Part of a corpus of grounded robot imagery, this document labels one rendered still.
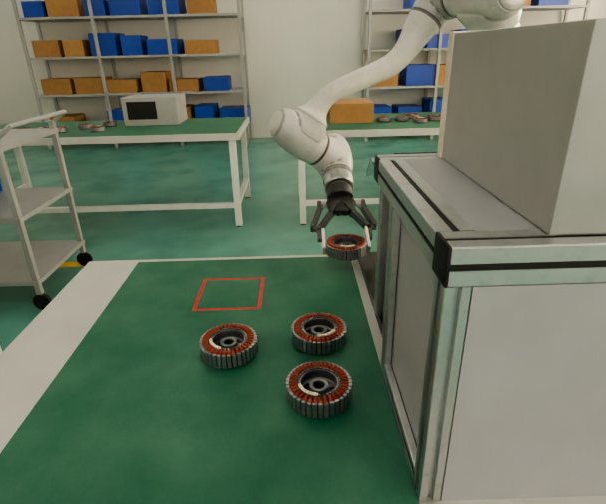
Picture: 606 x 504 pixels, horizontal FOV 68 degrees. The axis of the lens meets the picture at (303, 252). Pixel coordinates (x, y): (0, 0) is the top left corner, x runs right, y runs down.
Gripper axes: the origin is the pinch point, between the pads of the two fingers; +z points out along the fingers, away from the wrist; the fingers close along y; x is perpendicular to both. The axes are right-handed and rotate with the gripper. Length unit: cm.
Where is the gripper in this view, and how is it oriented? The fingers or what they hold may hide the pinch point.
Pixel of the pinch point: (345, 245)
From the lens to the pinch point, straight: 120.7
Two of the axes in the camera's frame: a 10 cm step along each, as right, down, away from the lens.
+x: -0.1, -5.8, -8.1
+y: -10.0, 0.4, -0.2
